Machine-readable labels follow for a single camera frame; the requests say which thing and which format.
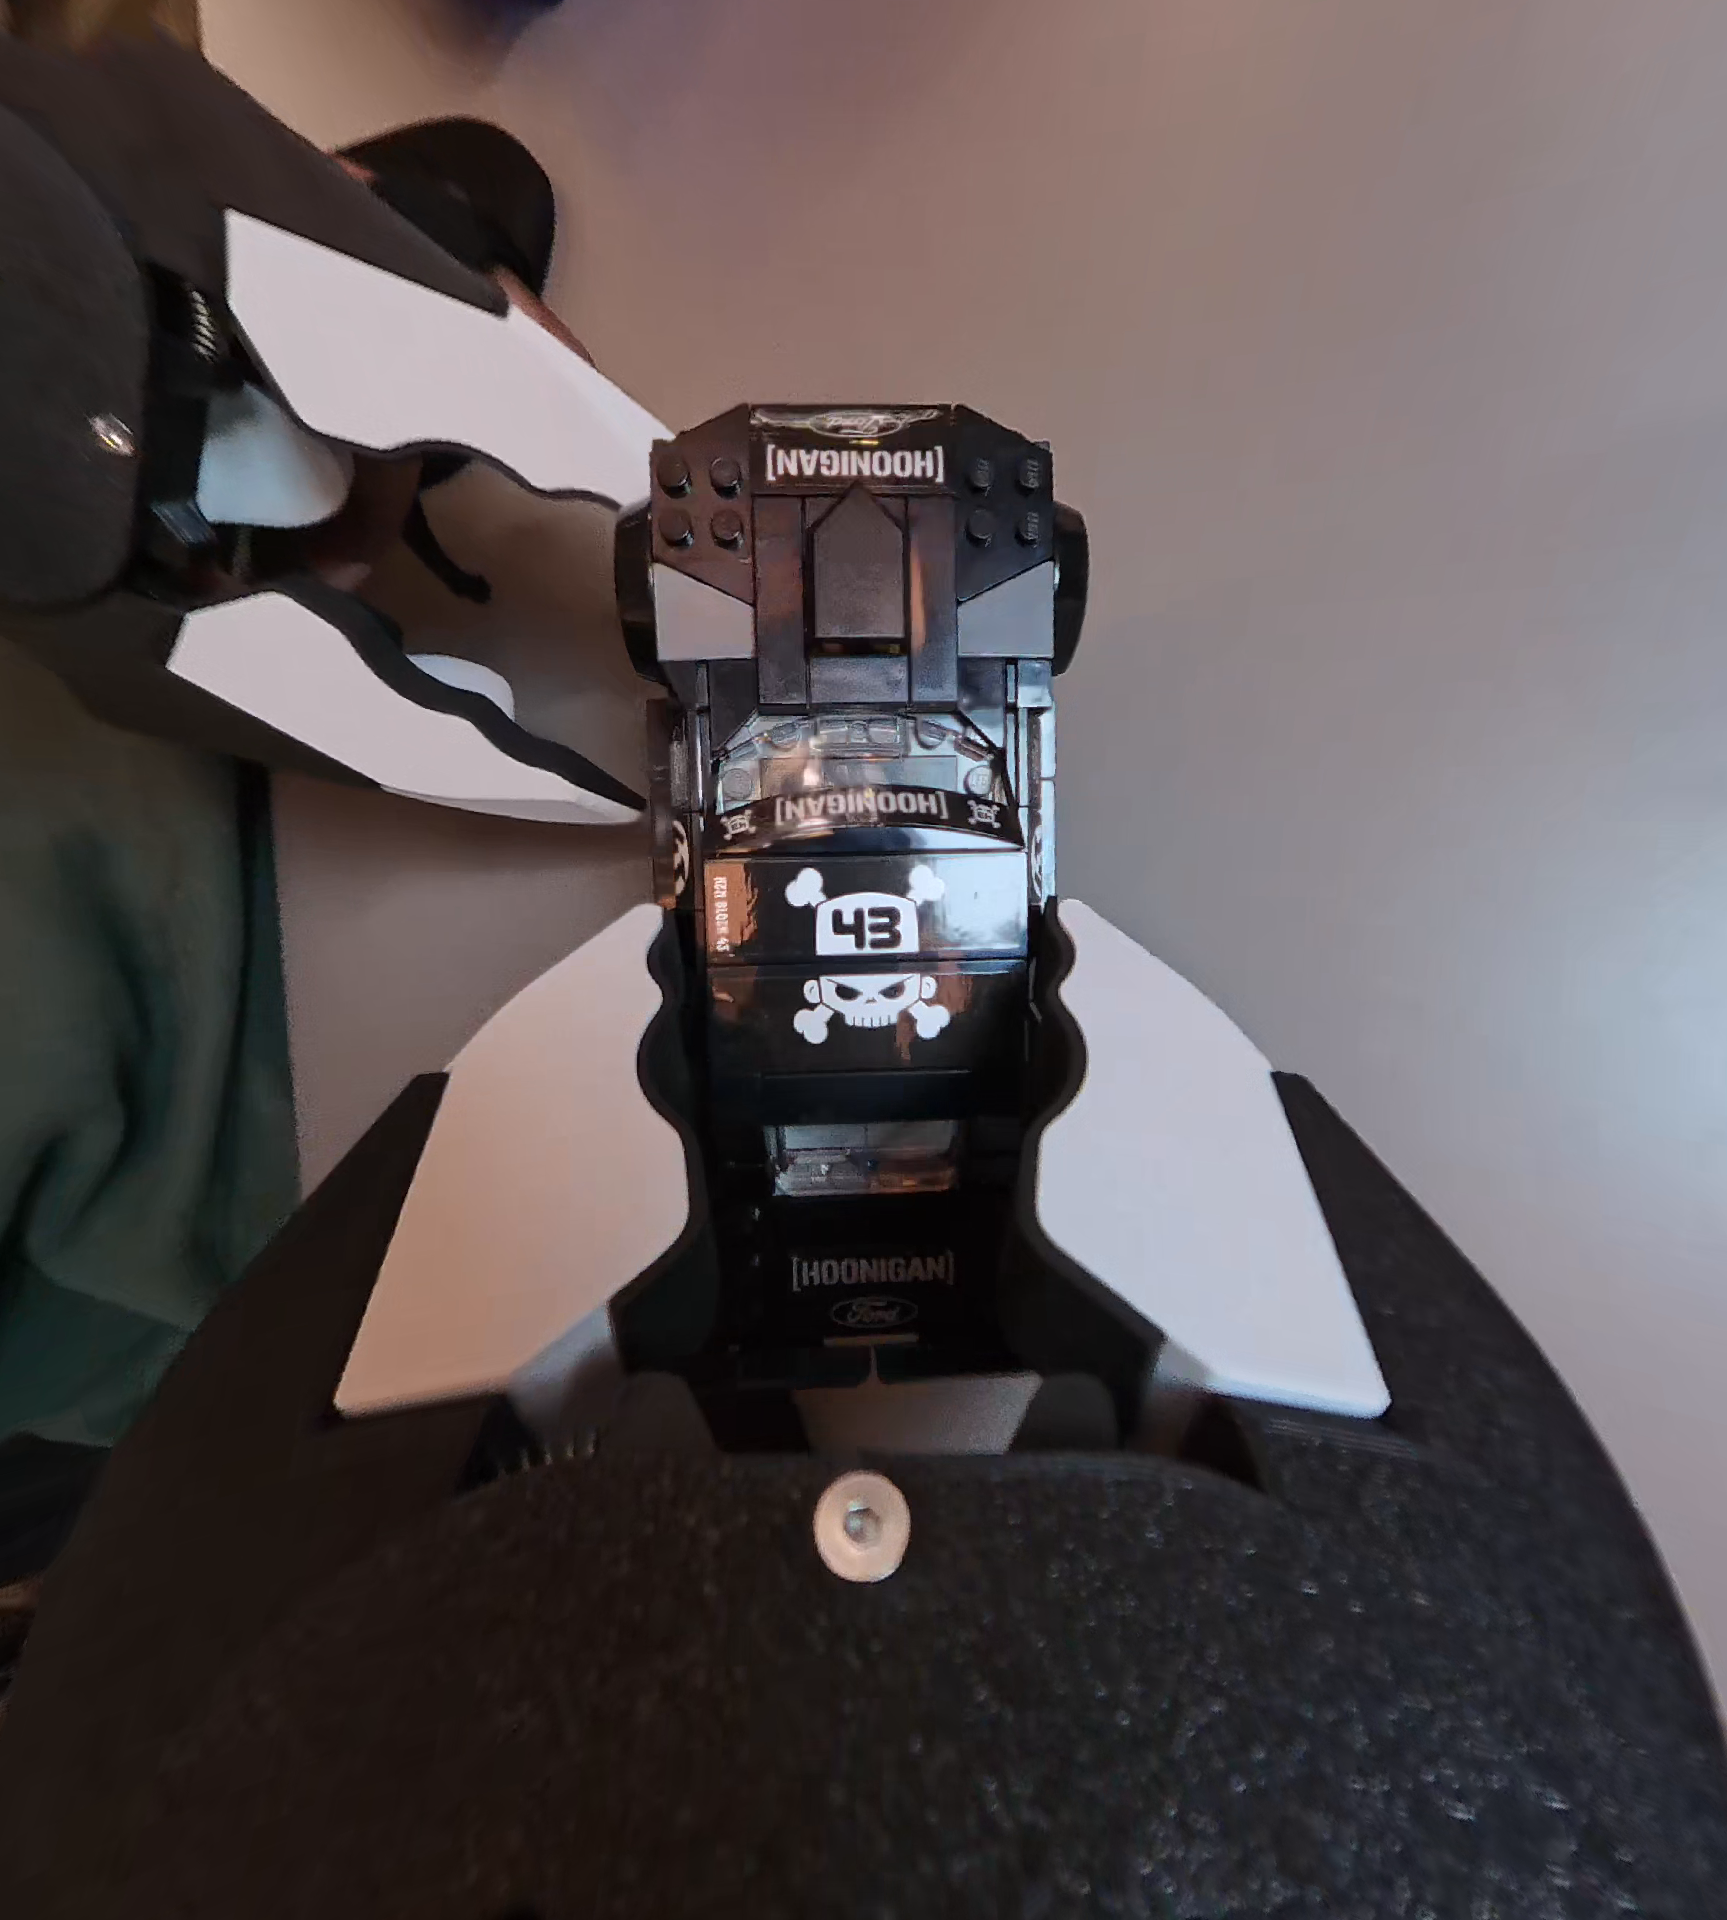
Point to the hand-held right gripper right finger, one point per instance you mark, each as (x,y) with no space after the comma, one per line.
(1224,1201)

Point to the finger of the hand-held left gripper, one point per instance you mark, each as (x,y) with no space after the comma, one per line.
(354,707)
(414,361)

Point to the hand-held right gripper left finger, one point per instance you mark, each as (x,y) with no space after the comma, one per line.
(504,1201)

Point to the black lego car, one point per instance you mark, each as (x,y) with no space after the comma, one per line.
(864,870)

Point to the person's left hand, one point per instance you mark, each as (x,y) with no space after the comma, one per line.
(398,556)

